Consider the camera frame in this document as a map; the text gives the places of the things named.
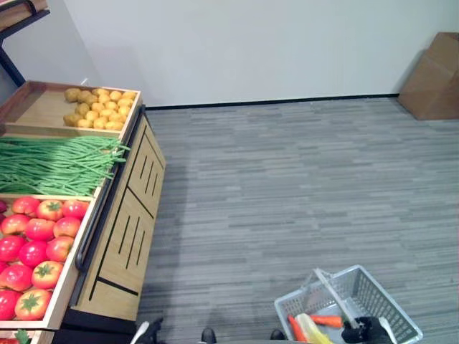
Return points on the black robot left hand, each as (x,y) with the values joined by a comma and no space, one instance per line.
(150,331)

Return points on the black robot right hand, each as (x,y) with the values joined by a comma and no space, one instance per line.
(369,331)

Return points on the grey plastic shopping basket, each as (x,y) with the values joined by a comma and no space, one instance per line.
(373,294)

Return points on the orange carrot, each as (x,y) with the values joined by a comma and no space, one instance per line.
(327,320)
(297,328)

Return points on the pale yellow corn cob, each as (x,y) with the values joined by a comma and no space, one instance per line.
(311,329)

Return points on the dark robot left foot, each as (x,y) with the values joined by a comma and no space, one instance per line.
(208,335)

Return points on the dark robot foot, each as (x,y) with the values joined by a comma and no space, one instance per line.
(277,334)
(208,335)

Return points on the dark robot right foot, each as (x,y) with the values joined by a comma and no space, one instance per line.
(277,334)

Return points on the wooden tomato tray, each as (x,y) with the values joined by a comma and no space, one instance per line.
(68,283)

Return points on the wooden produce display stand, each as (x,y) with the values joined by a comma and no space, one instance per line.
(140,200)

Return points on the green long beans pile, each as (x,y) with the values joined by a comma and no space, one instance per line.
(54,165)

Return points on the dark purple vegetable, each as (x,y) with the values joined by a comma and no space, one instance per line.
(2,207)

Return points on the yellow-brown potato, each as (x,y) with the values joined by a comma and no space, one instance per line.
(85,96)
(71,119)
(84,123)
(104,99)
(98,91)
(114,125)
(129,95)
(111,105)
(82,109)
(92,115)
(72,94)
(92,100)
(125,102)
(97,107)
(123,110)
(100,123)
(115,95)
(106,113)
(116,117)

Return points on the wooden potato tray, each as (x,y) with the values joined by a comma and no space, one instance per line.
(39,107)

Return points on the brown cardboard box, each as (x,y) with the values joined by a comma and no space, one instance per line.
(434,79)

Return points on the black metal stand rail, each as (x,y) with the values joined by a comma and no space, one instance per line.
(94,215)

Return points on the black wall baseboard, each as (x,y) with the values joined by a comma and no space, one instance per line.
(272,101)

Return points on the black frame wooden shelf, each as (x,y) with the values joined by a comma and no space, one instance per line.
(18,21)

